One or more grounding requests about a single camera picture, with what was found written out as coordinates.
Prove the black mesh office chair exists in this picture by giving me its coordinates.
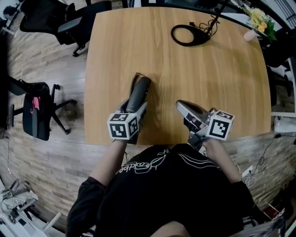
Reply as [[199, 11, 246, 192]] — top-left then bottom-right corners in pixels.
[[19, 0, 113, 57], [7, 77, 78, 142], [261, 29, 295, 107]]

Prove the pink cloth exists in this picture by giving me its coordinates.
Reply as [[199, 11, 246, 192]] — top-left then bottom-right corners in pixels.
[[28, 96, 41, 115]]

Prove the white furniture frame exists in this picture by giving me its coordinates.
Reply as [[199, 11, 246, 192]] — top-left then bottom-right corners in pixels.
[[0, 207, 63, 237]]

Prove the person's left forearm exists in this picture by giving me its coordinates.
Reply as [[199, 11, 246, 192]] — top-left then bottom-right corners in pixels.
[[88, 139, 128, 188]]

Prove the yellow flower bunch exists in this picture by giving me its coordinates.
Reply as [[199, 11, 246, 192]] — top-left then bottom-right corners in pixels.
[[242, 6, 278, 43]]

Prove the black table with white legs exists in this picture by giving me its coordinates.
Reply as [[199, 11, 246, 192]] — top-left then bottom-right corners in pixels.
[[271, 56, 296, 118]]

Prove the white floor cable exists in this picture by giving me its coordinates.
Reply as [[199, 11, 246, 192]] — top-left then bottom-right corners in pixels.
[[249, 131, 290, 175]]

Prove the small white vase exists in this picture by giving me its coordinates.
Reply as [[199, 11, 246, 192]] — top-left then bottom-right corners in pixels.
[[243, 29, 258, 42]]

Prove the person's black shirt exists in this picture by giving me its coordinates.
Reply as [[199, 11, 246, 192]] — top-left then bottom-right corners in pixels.
[[65, 143, 255, 237]]

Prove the black desk lamp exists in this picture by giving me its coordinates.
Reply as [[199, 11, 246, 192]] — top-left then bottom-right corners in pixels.
[[171, 0, 228, 47]]

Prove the black floor cable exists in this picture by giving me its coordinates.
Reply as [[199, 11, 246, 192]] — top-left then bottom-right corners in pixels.
[[253, 132, 282, 175]]

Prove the white power strip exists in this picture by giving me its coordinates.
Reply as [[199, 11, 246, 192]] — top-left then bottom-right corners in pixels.
[[240, 165, 254, 178]]

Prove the wooden table top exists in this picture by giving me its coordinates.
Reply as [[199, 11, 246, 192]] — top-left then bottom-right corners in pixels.
[[83, 6, 272, 147]]

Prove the black lamp cable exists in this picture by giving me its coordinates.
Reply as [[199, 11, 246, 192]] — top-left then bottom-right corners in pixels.
[[189, 19, 219, 38]]

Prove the person's right forearm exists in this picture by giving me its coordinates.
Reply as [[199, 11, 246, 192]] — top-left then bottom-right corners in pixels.
[[203, 138, 244, 185]]

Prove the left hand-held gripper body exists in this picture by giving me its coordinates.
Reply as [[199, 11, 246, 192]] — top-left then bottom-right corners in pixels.
[[106, 110, 147, 145]]

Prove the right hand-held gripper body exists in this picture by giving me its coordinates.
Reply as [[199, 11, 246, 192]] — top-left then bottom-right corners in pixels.
[[183, 108, 235, 151]]

